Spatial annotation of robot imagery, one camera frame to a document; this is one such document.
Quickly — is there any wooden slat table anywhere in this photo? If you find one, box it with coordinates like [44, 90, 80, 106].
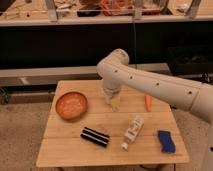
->
[37, 80, 189, 167]

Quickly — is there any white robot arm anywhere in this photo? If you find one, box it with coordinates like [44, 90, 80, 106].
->
[97, 49, 213, 171]

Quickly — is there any thin black hanging cable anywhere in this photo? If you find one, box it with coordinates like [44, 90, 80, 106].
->
[131, 16, 138, 69]

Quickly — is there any white plastic bottle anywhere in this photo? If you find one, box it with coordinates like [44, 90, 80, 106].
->
[121, 116, 144, 150]

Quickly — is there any black white striped block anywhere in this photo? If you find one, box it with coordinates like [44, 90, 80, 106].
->
[81, 127, 110, 147]

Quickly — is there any long wooden shelf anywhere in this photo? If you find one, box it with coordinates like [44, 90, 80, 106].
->
[0, 0, 213, 27]

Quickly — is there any orange carrot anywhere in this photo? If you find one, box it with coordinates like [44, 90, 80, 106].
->
[145, 95, 151, 112]

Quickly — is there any orange wooden bowl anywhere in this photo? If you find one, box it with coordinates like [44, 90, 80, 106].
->
[55, 92, 88, 120]

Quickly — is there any blue sponge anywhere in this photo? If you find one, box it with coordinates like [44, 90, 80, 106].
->
[158, 130, 176, 153]

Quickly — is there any low grey bench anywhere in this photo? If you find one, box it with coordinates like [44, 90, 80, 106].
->
[0, 62, 170, 88]

